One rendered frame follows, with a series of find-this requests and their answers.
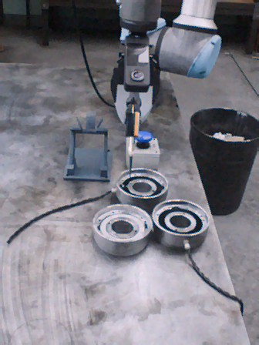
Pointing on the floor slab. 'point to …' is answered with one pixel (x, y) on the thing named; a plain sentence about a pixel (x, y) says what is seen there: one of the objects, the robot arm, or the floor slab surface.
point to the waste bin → (223, 155)
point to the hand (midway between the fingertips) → (132, 119)
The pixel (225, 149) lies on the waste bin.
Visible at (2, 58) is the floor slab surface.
